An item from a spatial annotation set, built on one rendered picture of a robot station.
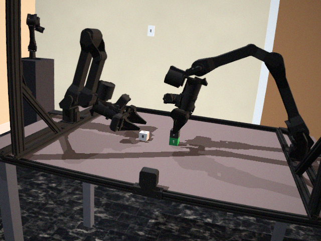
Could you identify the green block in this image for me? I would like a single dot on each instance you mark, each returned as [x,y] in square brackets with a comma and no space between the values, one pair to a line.
[174,142]

